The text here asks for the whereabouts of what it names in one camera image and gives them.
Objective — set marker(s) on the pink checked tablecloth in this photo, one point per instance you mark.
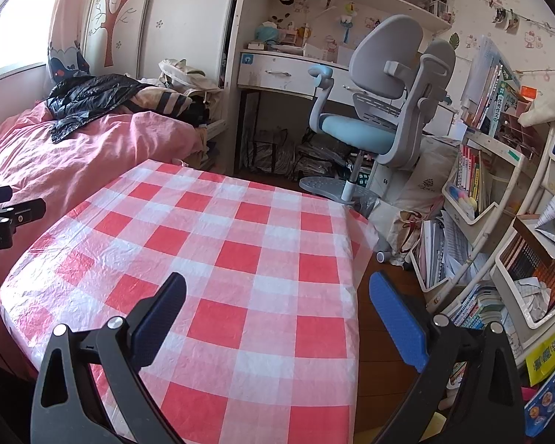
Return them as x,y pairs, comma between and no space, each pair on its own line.
240,263

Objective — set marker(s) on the row of thin upright books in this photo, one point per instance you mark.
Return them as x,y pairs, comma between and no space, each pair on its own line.
469,178

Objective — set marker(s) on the stack of papers and notebooks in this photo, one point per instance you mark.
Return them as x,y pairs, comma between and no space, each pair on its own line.
444,249

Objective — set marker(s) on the pink blanket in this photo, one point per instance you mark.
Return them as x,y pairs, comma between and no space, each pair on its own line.
97,148

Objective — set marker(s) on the black bag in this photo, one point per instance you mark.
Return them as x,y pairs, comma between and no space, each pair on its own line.
196,113

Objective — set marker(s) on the hanging flower toy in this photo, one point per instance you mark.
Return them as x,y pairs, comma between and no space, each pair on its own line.
345,21

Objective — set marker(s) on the beige striped cloth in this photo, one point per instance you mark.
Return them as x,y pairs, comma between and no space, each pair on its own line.
162,99

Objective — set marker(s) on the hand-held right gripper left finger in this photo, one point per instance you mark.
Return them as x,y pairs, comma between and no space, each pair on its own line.
159,319

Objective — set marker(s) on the whale print curtain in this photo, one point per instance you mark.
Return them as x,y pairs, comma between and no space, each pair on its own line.
67,55

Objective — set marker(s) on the white tote tree print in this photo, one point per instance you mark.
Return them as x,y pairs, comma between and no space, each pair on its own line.
425,180

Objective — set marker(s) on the row of colourful books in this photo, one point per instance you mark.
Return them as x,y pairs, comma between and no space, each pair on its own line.
478,310

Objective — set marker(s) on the white wardrobe tree decal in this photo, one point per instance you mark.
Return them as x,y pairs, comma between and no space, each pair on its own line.
175,18

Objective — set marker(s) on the window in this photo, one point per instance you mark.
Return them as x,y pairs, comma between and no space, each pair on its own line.
14,32

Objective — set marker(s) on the teal plush toy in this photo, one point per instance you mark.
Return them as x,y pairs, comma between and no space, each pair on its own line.
267,34

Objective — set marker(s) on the white drawer cabinet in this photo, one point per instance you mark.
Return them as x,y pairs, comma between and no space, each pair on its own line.
381,180

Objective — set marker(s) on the cream canvas bag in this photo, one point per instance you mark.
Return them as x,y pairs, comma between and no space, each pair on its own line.
185,78

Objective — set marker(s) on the yellow booklet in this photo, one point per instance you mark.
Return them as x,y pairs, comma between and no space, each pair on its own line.
550,351

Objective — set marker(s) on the black shiny jacket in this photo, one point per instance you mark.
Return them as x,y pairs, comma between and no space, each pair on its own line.
88,97

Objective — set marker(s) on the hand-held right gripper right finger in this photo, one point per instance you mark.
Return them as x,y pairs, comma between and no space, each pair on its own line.
397,321

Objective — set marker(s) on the row of dark books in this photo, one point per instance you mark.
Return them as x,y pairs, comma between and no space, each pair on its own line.
536,263

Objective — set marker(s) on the cream cloth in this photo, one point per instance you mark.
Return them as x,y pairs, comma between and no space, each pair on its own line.
550,104

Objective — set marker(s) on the standing workbooks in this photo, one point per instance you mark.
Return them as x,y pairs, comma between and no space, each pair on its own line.
488,88

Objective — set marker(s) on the grey blue office chair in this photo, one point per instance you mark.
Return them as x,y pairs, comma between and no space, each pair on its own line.
351,129

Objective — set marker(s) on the clear storage bag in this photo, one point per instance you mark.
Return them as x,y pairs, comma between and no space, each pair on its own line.
268,152
323,159

